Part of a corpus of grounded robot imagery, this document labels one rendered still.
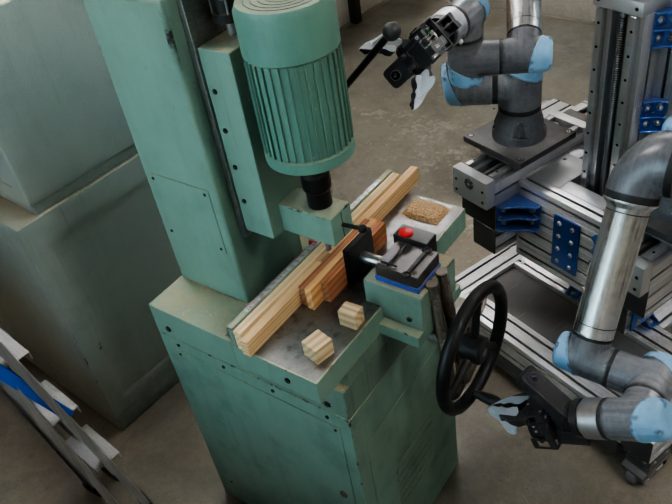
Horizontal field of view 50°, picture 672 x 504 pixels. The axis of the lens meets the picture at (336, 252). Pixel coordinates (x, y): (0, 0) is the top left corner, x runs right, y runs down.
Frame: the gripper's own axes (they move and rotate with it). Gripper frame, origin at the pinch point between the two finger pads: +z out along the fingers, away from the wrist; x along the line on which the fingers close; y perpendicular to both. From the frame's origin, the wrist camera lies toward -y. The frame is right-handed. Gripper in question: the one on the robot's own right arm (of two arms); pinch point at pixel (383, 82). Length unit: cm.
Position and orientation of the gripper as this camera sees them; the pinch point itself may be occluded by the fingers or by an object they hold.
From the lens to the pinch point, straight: 139.6
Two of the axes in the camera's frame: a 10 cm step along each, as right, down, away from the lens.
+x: 6.7, 7.3, 0.7
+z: -5.7, 5.8, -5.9
